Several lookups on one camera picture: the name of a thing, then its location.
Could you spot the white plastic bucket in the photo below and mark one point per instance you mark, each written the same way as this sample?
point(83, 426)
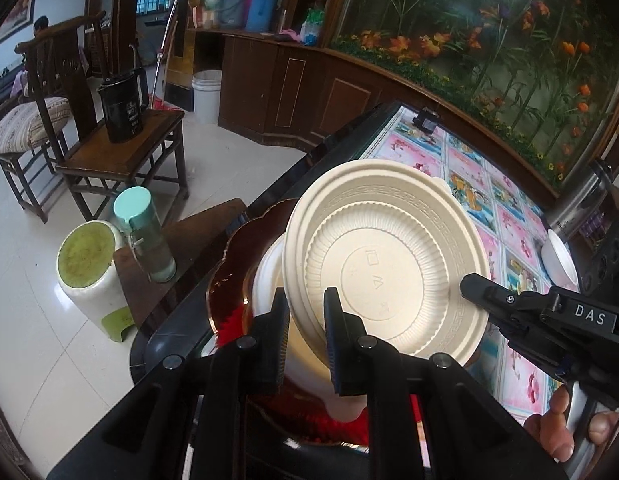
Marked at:
point(207, 97)

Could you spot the beige plastic bowl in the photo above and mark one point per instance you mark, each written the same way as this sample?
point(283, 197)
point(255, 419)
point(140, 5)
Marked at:
point(442, 185)

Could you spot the white stool with green top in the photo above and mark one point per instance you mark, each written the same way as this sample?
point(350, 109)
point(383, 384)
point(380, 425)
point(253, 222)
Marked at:
point(86, 260)

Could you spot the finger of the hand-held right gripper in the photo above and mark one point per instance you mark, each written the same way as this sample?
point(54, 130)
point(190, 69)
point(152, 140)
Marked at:
point(494, 297)
point(537, 342)

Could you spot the dark brown stool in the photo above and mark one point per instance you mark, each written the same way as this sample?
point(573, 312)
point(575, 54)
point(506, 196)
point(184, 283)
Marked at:
point(199, 230)

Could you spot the small black device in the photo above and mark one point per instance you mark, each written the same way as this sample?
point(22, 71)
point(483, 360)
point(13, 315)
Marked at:
point(428, 121)

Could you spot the cream disposable plate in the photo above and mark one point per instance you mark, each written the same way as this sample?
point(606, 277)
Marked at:
point(384, 260)

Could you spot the pink cloth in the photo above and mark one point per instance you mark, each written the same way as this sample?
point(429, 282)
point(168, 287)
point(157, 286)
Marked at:
point(289, 35)

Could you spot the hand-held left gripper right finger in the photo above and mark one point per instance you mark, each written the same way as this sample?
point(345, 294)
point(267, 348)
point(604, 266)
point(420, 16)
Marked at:
point(332, 347)

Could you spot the framed wall picture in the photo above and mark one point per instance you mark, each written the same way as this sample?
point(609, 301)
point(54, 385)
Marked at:
point(16, 15)

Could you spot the black electric kettle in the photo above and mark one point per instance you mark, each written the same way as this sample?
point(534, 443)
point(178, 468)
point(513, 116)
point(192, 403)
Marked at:
point(121, 110)

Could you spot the flower mural panel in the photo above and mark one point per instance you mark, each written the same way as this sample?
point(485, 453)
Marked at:
point(464, 45)

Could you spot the blue thermos jug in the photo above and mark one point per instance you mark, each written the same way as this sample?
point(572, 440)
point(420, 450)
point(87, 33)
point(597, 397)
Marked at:
point(260, 7)

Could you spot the dark wooden table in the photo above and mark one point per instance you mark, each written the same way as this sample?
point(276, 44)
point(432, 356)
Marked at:
point(179, 330)

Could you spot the brown wooden cabinet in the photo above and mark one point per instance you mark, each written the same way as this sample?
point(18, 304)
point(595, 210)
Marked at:
point(299, 90)

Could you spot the low wooden chair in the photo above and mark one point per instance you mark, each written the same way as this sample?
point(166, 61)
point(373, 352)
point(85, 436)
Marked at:
point(119, 152)

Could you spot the teal plastic bag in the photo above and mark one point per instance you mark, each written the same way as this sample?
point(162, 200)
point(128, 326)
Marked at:
point(312, 27)

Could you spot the wooden chair with striped cushion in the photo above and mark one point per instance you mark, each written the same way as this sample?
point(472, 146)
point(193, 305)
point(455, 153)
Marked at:
point(26, 120)

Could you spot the dark wooden door frame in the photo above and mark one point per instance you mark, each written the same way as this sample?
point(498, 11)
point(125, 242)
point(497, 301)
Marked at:
point(119, 20)

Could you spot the grey-blue bag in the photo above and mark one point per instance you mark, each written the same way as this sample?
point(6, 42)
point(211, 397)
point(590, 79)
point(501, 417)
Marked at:
point(233, 5)

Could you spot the stainless steel thermos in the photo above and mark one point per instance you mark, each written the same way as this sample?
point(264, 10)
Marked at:
point(579, 200)

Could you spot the printed fruit tablecloth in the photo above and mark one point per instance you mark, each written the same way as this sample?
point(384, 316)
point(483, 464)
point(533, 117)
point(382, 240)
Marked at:
point(489, 195)

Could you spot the red scalloped gold-rimmed plate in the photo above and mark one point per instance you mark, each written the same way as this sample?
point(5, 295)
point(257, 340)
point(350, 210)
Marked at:
point(239, 260)

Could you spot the small white bowl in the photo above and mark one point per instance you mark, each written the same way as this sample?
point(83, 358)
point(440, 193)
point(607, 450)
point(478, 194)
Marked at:
point(559, 260)

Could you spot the person's right hand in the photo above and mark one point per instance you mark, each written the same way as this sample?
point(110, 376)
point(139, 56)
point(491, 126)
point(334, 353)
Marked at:
point(554, 430)

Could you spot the teal-capped glass bottle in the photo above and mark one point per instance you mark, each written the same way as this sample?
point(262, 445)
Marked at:
point(144, 240)

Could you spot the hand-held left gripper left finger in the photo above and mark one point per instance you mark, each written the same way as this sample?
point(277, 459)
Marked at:
point(279, 340)

